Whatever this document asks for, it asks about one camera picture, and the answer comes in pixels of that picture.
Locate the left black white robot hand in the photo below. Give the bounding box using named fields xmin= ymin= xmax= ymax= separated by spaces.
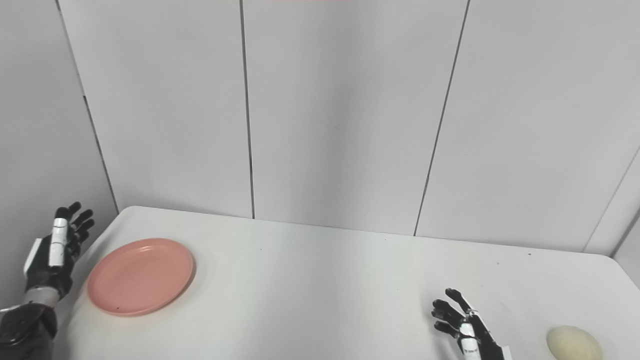
xmin=23 ymin=201 xmax=96 ymax=301

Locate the pink round plate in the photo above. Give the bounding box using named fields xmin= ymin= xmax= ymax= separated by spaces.
xmin=86 ymin=238 xmax=195 ymax=317

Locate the cream steamed bun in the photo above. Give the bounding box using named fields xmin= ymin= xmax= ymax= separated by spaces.
xmin=546 ymin=325 xmax=604 ymax=360

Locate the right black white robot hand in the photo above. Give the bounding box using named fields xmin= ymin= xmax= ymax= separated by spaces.
xmin=432 ymin=288 xmax=514 ymax=360

